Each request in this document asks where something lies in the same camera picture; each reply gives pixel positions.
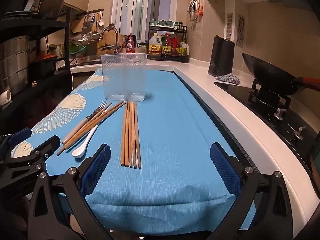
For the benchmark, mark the metal colander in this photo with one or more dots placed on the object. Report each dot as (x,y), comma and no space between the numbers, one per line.
(82,40)

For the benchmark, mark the dark bowl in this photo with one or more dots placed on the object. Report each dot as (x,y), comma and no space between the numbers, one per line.
(51,5)

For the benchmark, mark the white ceramic spoon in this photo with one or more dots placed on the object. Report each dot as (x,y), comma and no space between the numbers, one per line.
(80,152)

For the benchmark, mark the black electric kettle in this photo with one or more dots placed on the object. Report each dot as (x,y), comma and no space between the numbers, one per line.
(221,57)

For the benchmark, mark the blue and white dishcloth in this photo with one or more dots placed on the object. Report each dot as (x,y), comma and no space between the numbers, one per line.
(228,78)

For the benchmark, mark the yellow cooking oil bottle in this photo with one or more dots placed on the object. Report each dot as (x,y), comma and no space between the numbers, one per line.
(184,48)

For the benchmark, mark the small glass jar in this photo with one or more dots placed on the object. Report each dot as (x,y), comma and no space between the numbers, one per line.
(142,49)

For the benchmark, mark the dark sauce bottle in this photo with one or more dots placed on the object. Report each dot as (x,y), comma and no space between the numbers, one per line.
(165,46)

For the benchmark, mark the metal grater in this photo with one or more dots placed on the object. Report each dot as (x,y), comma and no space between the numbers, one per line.
(87,25)

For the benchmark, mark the black shelf rack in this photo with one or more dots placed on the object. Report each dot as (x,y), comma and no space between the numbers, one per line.
(67,42)

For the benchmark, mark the wooden cutting board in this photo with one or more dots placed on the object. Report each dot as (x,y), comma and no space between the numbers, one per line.
(110,41)

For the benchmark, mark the green plastic basin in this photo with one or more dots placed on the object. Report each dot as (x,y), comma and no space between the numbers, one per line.
(77,48)

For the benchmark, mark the black glass gas stove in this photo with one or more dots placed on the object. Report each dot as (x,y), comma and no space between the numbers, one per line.
(240,92)

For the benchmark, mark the hanging kitchen tools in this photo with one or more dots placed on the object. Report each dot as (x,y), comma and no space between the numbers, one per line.
(198,11)

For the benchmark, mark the red-cap sauce bottles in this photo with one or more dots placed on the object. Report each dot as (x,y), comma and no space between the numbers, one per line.
(174,45)

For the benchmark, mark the black cooking pot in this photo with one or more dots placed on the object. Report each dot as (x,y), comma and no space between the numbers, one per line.
(42,67)

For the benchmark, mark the narrow wall vent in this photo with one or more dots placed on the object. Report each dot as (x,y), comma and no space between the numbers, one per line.
(229,27)

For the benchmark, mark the blue shell-print cloth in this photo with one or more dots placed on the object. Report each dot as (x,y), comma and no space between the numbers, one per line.
(170,130)

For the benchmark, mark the white hanging spoon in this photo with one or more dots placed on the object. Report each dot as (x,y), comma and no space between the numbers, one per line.
(101,21)

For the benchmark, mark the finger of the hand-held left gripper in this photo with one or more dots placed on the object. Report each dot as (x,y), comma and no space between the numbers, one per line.
(51,143)
(23,133)

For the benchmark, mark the wide wall vent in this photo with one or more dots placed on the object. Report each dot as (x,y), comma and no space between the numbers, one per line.
(240,30)

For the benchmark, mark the clear plastic container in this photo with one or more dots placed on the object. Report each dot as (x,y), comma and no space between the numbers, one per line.
(123,76)

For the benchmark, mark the light hanging cutting board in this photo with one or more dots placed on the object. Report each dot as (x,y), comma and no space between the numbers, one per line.
(76,25)

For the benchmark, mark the white plastic pipe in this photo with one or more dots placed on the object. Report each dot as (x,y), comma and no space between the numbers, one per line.
(6,97)

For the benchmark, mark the chrome kitchen faucet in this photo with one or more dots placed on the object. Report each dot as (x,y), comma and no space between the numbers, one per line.
(117,40)

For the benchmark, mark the stainless steel pot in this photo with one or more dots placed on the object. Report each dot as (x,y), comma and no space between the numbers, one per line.
(15,65)

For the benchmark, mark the black condiment rack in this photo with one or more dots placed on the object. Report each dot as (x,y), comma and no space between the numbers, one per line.
(185,33)

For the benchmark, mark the yellow-label oil jug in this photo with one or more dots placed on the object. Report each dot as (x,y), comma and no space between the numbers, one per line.
(155,46)

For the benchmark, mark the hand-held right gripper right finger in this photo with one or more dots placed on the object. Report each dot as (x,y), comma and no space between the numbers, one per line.
(225,172)

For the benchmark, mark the row of spice jars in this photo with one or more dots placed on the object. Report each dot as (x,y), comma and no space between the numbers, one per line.
(162,23)

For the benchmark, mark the silver stove knob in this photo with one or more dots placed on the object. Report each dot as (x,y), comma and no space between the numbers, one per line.
(280,113)
(300,131)

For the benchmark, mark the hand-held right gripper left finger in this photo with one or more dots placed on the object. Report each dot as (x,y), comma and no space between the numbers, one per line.
(97,170)

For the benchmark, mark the pink dish soap bottle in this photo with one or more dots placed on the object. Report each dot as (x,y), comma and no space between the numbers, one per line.
(130,46)

